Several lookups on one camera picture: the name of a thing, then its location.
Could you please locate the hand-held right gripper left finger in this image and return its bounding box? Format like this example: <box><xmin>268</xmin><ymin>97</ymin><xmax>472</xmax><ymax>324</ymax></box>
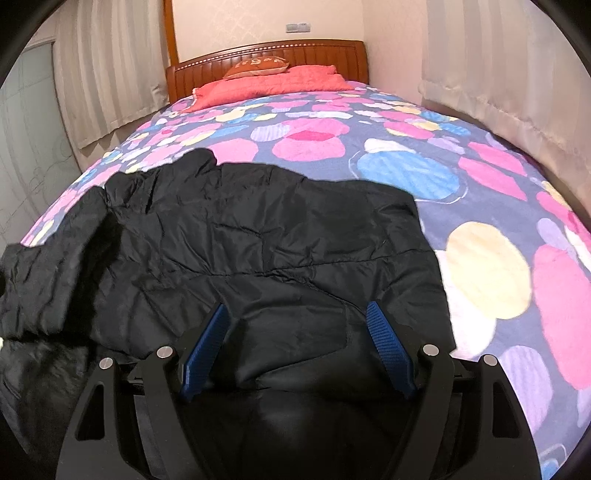
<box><xmin>54</xmin><ymin>303</ymin><xmax>230</xmax><ymax>480</ymax></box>

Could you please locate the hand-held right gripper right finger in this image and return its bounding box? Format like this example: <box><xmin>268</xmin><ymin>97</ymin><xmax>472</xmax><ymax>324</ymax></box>
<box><xmin>366</xmin><ymin>301</ymin><xmax>546</xmax><ymax>480</ymax></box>

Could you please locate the black puffer jacket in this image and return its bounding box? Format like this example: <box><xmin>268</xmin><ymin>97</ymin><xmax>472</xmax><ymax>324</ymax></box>
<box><xmin>0</xmin><ymin>148</ymin><xmax>458</xmax><ymax>480</ymax></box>

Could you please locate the bedsheet with coloured circles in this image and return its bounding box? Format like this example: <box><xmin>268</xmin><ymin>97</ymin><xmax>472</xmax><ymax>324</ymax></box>
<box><xmin>21</xmin><ymin>80</ymin><xmax>591</xmax><ymax>480</ymax></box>

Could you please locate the red pillow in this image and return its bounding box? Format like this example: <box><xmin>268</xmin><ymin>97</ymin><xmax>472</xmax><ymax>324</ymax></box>
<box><xmin>187</xmin><ymin>65</ymin><xmax>356</xmax><ymax>112</ymax></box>

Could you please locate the orange printed pillow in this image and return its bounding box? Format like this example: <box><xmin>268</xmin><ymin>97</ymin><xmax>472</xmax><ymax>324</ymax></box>
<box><xmin>223</xmin><ymin>56</ymin><xmax>291</xmax><ymax>80</ymax></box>

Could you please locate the cream striped curtain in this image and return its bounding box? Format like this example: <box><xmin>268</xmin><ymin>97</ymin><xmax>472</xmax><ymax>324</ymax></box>
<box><xmin>418</xmin><ymin>0</ymin><xmax>591</xmax><ymax>222</ymax></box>
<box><xmin>53</xmin><ymin>0</ymin><xmax>171</xmax><ymax>149</ymax></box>

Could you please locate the wooden headboard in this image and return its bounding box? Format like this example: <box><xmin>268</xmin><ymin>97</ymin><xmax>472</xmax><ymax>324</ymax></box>
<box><xmin>165</xmin><ymin>40</ymin><xmax>369</xmax><ymax>103</ymax></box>

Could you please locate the wooden door frame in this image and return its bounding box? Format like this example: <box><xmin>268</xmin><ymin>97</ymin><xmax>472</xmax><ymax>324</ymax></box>
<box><xmin>163</xmin><ymin>0</ymin><xmax>180</xmax><ymax>65</ymax></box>

